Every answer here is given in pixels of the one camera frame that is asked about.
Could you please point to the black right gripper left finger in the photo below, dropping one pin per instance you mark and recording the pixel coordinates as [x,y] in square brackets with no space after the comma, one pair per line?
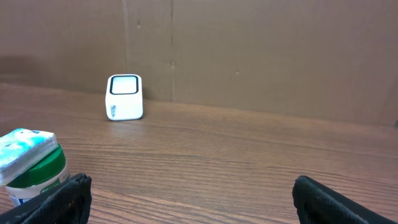
[67,203]

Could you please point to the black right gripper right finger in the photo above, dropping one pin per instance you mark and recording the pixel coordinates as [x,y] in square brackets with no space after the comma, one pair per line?
[318,204]

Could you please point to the green lidded jar with tissues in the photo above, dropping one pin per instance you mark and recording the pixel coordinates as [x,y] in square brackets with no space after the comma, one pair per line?
[32,162]

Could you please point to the white barcode scanner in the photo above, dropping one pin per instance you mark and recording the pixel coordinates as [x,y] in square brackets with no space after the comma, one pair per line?
[124,98]

